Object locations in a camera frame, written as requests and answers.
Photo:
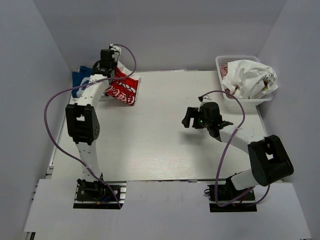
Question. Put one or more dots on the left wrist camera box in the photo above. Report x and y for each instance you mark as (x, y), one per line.
(115, 48)

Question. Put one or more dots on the pink t shirt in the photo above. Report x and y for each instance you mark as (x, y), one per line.
(224, 72)

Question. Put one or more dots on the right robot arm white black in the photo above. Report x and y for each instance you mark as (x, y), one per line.
(269, 161)

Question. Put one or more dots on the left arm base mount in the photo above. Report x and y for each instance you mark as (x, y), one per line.
(97, 196)

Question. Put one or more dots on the white t shirt red print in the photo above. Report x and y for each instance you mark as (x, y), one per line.
(125, 90)

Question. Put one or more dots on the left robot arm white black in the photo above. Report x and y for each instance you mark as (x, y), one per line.
(82, 121)

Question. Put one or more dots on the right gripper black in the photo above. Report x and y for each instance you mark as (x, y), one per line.
(196, 120)

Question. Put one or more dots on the white plastic basket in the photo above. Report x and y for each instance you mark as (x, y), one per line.
(231, 104)

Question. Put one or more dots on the folded white t shirt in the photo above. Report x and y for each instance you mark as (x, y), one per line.
(102, 99)

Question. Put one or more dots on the folded blue t shirt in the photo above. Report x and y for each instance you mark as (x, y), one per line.
(79, 78)

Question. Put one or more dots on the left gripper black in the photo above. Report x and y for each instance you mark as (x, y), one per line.
(107, 72)

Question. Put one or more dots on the white t shirt black lettering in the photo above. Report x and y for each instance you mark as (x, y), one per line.
(250, 79)

